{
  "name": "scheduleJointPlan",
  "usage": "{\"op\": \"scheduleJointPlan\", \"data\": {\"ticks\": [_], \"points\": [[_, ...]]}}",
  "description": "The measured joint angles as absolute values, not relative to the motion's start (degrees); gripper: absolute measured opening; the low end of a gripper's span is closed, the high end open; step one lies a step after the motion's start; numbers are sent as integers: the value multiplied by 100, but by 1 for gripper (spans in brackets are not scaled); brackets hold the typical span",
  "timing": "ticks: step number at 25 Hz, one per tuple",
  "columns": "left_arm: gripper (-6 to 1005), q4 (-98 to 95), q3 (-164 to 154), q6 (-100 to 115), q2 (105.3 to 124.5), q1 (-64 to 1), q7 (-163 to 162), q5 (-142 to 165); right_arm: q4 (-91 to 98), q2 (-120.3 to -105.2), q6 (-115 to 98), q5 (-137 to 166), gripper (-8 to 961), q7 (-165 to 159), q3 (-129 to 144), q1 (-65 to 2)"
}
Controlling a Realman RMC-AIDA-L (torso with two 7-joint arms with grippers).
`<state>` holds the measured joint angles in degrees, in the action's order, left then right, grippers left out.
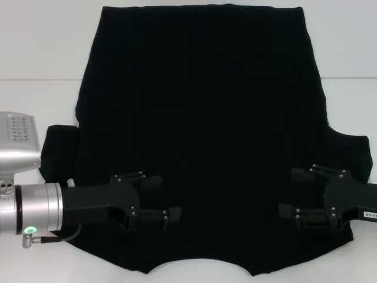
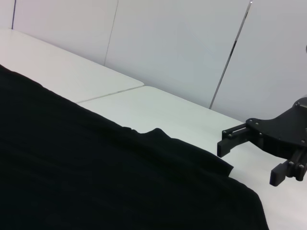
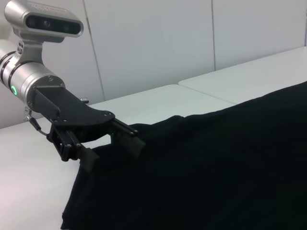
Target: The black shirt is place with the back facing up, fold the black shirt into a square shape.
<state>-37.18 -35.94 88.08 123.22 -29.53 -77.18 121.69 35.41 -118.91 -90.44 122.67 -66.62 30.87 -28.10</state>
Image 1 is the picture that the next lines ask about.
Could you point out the black t-shirt with FREE print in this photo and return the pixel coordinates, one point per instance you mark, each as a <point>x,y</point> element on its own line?
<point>200,103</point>

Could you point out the small silver round connector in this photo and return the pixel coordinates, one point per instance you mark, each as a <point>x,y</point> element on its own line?
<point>71,182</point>

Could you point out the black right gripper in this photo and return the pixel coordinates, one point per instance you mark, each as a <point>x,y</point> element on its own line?
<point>344,197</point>

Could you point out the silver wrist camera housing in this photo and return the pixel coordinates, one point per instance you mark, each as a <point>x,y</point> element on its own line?
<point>17,153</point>

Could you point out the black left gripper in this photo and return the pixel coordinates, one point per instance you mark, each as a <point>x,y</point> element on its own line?
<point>97,200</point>

